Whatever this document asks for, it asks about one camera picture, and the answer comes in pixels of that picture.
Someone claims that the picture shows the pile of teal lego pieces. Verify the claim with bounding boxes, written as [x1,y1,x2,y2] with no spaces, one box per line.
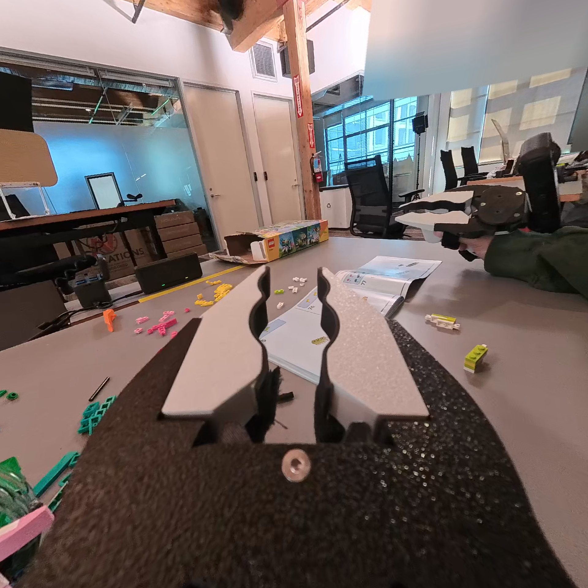
[32,395,118,513]

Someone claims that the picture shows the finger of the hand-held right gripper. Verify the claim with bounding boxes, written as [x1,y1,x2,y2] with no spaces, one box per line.
[394,212,468,244]
[399,190,476,214]

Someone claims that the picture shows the lego instruction booklet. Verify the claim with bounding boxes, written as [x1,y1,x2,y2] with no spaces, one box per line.
[259,256,443,384]

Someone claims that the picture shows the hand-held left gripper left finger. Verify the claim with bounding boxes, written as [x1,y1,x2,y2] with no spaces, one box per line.
[161,266,283,444]

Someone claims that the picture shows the black monitor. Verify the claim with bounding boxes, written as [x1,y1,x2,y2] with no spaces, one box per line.
[0,73,34,133]

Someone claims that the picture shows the wooden desk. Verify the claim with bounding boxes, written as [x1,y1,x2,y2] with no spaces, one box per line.
[0,200,177,258]

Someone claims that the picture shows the black hard case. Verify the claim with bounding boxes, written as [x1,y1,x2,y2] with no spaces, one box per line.
[134,257,203,295]

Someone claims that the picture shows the stacked flat cardboard boxes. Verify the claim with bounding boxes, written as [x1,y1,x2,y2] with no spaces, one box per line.
[154,209,208,258]

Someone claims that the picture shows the gridded window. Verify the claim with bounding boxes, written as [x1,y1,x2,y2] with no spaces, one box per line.
[324,96,419,175]

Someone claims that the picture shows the framed whiteboard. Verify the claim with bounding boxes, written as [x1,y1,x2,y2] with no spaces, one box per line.
[85,172,124,209]

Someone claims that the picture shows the black power hub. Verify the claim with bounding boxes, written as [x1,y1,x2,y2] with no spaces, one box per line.
[69,271,113,308]

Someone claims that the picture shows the black mesh office chair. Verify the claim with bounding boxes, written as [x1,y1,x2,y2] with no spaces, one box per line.
[344,155,425,239]

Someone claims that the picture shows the wall air vent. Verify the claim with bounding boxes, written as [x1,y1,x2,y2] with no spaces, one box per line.
[249,39,278,82]

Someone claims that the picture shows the person's right hand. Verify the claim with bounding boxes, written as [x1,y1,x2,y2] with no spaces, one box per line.
[459,235,494,261]

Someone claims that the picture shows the pink lego plate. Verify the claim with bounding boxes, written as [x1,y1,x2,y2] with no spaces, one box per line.
[0,505,55,562]

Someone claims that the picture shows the window roller blinds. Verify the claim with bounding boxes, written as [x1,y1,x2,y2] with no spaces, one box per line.
[448,69,588,164]

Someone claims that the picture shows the wooden post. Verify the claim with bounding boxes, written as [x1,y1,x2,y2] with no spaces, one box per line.
[282,0,322,220]

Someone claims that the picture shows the beige acoustic panel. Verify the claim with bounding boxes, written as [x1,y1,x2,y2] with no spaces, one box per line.
[0,129,58,187]

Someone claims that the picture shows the black speaker on post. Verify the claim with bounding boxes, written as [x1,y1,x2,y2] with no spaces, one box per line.
[280,40,315,77]

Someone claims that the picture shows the black chair armrest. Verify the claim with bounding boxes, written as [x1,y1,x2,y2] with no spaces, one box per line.
[0,255,98,288]

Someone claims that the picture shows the lime lego brick stack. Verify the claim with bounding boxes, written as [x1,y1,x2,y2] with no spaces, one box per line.
[463,344,488,374]

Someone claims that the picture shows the black speaker on stand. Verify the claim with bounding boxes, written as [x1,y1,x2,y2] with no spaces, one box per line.
[412,112,429,194]

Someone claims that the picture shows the pile of yellow lego pieces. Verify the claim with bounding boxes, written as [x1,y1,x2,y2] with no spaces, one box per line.
[194,279,234,307]

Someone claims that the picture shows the black cable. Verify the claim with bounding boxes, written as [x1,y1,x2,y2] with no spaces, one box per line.
[39,294,143,331]

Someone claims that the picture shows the pile of pink lego pieces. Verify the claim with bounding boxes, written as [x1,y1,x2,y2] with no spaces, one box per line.
[134,310,179,338]

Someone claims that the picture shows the white door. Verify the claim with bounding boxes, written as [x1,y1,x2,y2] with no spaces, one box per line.
[183,83,260,239]
[252,91,305,221]

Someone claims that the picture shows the colourful lego box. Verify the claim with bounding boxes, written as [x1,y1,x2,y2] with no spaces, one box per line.
[209,220,330,266]

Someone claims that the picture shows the yellow tape strip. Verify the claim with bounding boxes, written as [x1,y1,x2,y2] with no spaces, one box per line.
[138,266,246,304]

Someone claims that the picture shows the clear bag of green pieces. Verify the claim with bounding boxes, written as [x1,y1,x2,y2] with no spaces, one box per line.
[0,457,42,524]

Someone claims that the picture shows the printed cardboard box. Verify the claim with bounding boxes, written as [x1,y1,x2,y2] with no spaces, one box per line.
[53,227,154,278]

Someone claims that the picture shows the white recycling bin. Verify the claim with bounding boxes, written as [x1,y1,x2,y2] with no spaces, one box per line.
[319,186,353,229]

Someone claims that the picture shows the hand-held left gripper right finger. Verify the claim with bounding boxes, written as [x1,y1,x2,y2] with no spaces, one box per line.
[314,266,431,443]

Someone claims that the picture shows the person's right forearm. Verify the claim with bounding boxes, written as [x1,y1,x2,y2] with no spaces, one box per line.
[484,225,588,295]

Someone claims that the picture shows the wooden ceiling beam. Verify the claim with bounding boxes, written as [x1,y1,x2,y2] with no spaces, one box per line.
[124,0,373,52]

